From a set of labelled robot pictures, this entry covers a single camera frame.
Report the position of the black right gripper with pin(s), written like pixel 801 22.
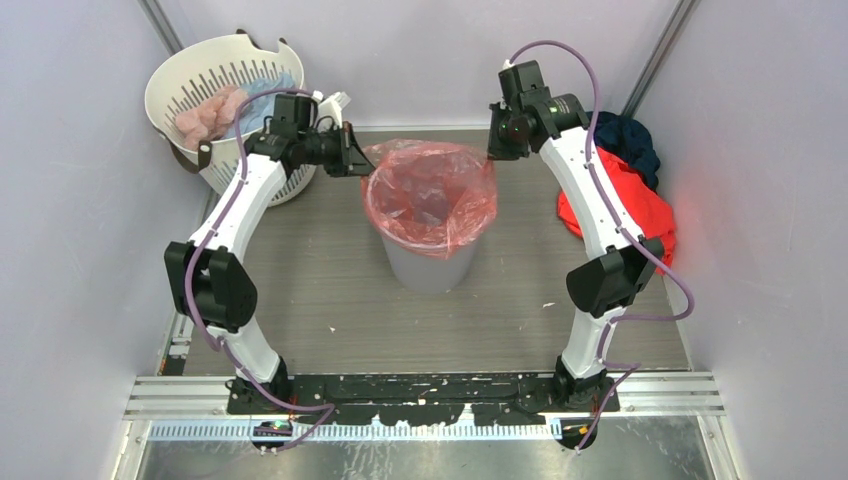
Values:
pixel 496 150

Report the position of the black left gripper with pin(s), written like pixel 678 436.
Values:
pixel 360 164

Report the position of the red plastic trash bag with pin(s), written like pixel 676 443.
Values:
pixel 430 198

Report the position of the grey plastic trash bin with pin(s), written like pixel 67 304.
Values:
pixel 427 274

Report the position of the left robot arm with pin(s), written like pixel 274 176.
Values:
pixel 208 281

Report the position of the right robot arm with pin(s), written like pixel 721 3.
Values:
pixel 620 259

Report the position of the navy blue cloth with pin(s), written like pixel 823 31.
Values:
pixel 631 149

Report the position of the light blue plastic bag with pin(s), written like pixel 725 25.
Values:
pixel 253 115

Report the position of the pink plastic bag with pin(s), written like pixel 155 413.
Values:
pixel 212 118

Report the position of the red cloth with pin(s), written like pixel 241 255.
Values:
pixel 635 180

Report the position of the white slotted laundry basket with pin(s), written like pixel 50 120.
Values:
pixel 194 74

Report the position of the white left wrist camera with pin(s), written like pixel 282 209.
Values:
pixel 330 111

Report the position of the right aluminium corner post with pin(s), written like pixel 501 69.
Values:
pixel 680 16

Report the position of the aluminium corner post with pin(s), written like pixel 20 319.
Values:
pixel 680 16
pixel 162 25

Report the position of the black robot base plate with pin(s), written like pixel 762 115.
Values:
pixel 493 399

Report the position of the left aluminium corner post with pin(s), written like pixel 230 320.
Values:
pixel 162 25

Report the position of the aluminium frame rail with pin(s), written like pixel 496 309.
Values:
pixel 194 408

